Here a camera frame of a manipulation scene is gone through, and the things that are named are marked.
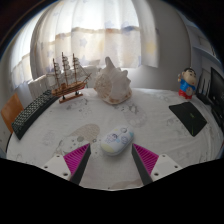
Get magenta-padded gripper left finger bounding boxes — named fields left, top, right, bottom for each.
left=41, top=143, right=92, bottom=186

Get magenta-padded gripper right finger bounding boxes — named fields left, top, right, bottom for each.
left=131, top=143, right=184, bottom=186

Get white cartoon-print computer mouse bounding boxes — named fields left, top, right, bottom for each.
left=99, top=125, right=135, bottom=157

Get black mouse pad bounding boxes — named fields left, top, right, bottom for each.
left=168, top=101, right=208, bottom=138

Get white printed tablecloth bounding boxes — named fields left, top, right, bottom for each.
left=5, top=87, right=224, bottom=191

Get black computer keyboard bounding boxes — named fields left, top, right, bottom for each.
left=11, top=89, right=60, bottom=141

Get wooden model sailing ship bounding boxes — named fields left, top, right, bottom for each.
left=46, top=51, right=93, bottom=104

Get orange wooden chair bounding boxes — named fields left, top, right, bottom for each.
left=0, top=93, right=25, bottom=134

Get black router with antennas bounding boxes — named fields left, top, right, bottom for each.
left=195, top=68, right=214, bottom=106

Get large white conch shell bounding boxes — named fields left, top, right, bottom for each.
left=93, top=56, right=133, bottom=106

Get cartoon boy figurine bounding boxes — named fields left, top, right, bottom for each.
left=177, top=67, right=198, bottom=100

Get black computer monitor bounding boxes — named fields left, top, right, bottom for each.
left=208, top=66, right=224, bottom=131

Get white star-print curtain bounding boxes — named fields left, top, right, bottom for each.
left=9, top=0, right=159, bottom=91

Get white railed frame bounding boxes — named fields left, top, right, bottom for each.
left=27, top=64, right=101, bottom=99

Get white wall shelf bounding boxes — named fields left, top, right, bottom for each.
left=191, top=19, right=218, bottom=63

